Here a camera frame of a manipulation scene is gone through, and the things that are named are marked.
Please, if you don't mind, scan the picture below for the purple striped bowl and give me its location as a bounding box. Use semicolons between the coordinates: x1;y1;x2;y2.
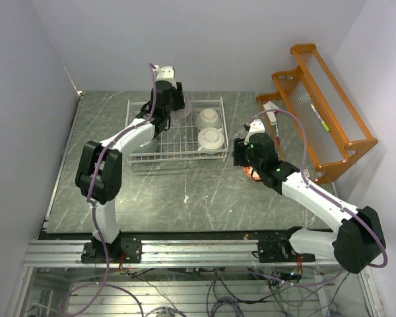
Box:
171;98;192;120

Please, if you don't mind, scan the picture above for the red orange patterned bowl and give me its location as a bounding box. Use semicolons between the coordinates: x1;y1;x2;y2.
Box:
243;166;261;182

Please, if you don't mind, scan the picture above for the white wire dish rack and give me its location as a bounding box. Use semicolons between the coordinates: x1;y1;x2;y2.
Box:
127;98;229;164

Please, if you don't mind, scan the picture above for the grey blue bowl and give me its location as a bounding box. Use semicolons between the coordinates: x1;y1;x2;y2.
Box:
141;139;159;153

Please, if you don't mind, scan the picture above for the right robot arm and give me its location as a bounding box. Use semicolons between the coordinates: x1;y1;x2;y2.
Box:
233;133;388;273

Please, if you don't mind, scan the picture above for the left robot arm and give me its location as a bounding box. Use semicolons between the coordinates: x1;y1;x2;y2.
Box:
75;80;186;264

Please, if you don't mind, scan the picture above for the orange wooden shelf rack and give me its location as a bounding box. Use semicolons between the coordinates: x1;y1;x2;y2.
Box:
256;44;378;184

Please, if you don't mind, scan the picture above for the green patterned bowl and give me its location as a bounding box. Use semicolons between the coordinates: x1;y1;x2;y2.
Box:
195;108;222;130

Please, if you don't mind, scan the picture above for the white red small box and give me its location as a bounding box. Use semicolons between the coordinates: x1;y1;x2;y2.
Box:
263;101;279;125

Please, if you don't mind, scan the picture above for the marker pen on shelf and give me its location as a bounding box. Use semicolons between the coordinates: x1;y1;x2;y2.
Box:
310;104;330;132

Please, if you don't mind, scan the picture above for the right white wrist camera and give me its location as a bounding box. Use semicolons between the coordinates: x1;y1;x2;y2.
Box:
244;120;265;143

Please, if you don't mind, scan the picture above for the white handled bowl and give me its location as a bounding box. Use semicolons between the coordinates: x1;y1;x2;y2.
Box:
197;127;224;151

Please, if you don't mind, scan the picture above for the aluminium mounting rail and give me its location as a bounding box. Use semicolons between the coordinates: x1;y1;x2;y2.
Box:
22;240;265;268

